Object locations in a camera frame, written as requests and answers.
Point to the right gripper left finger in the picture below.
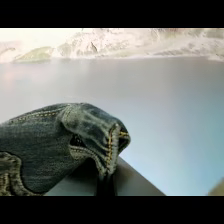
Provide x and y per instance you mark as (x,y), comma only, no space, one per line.
(80,183)

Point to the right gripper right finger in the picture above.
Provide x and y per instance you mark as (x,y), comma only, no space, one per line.
(133,183)

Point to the blue jeans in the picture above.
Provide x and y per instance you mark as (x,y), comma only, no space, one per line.
(40,140)

